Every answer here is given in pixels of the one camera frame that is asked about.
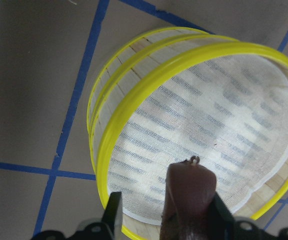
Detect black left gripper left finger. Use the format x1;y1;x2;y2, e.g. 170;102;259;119
101;191;123;240

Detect yellow rimmed steamer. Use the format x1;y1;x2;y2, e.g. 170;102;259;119
86;32;288;240

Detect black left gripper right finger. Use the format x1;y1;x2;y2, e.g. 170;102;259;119
206;192;235;240

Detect brown bun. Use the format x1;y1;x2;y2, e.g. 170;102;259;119
159;156;217;240

